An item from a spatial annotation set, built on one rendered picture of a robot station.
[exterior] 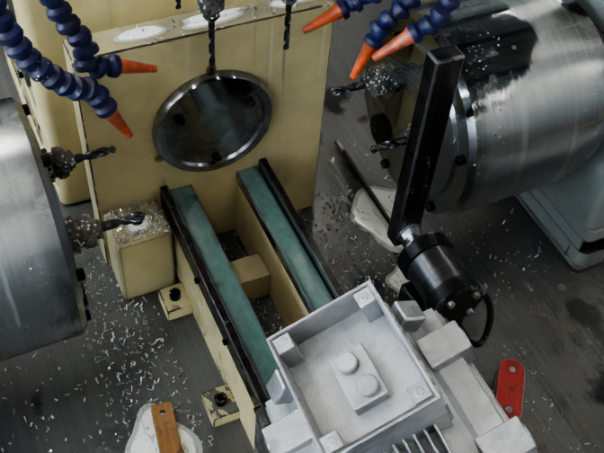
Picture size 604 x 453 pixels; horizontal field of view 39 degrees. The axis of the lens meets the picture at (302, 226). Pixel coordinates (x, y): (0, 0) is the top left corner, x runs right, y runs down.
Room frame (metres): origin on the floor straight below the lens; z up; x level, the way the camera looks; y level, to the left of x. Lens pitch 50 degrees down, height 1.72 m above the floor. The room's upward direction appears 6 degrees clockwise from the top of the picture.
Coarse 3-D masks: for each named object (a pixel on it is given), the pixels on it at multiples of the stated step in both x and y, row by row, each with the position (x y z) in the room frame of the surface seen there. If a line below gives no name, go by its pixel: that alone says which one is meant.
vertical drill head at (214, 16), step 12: (180, 0) 0.72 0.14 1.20; (204, 0) 0.62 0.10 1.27; (216, 0) 0.62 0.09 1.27; (288, 0) 0.66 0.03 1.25; (204, 12) 0.62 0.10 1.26; (216, 12) 0.62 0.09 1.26; (288, 12) 0.67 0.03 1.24; (288, 24) 0.67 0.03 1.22; (288, 36) 0.67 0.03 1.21; (288, 48) 0.67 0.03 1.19
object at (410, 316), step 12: (408, 300) 0.45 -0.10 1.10; (396, 312) 0.44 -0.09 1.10; (408, 312) 0.44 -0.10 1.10; (420, 312) 0.44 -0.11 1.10; (408, 324) 0.43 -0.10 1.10; (420, 324) 0.43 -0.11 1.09; (276, 372) 0.39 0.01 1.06; (276, 384) 0.38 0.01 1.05; (276, 396) 0.37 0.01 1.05; (288, 396) 0.37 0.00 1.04
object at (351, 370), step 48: (288, 336) 0.39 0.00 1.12; (336, 336) 0.40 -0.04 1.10; (384, 336) 0.40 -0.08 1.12; (288, 384) 0.35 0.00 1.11; (336, 384) 0.36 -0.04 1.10; (384, 384) 0.35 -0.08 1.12; (432, 384) 0.34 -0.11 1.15; (336, 432) 0.30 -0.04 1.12; (384, 432) 0.30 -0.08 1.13; (432, 432) 0.33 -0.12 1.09
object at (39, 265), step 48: (0, 144) 0.53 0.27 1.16; (0, 192) 0.49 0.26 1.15; (48, 192) 0.50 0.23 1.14; (0, 240) 0.45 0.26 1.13; (48, 240) 0.46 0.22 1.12; (96, 240) 0.51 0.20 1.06; (0, 288) 0.43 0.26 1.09; (48, 288) 0.44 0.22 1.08; (0, 336) 0.41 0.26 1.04; (48, 336) 0.43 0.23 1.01
